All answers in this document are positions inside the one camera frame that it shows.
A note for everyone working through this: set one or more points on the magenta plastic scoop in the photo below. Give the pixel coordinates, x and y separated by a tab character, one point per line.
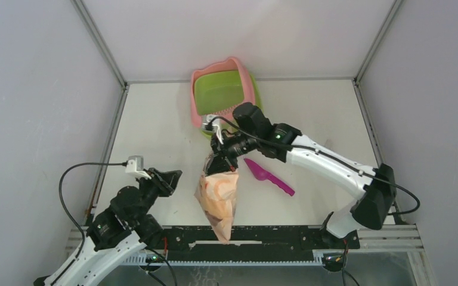
262	174

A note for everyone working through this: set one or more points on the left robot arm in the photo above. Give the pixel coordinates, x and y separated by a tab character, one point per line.
121	230

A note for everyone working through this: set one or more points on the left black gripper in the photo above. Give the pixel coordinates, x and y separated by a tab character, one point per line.
166	180

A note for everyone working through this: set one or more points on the pink green litter box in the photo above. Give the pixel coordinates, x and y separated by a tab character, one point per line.
219	88

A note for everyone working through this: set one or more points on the cat litter bag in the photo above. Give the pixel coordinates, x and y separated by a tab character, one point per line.
217	196

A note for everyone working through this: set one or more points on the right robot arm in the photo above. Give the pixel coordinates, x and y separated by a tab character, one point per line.
372	188

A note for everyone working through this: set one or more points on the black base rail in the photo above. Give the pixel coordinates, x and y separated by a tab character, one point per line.
293	243

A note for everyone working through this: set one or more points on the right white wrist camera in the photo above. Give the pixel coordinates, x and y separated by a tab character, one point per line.
211	126

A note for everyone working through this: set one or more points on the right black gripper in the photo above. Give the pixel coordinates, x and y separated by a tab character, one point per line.
221	155

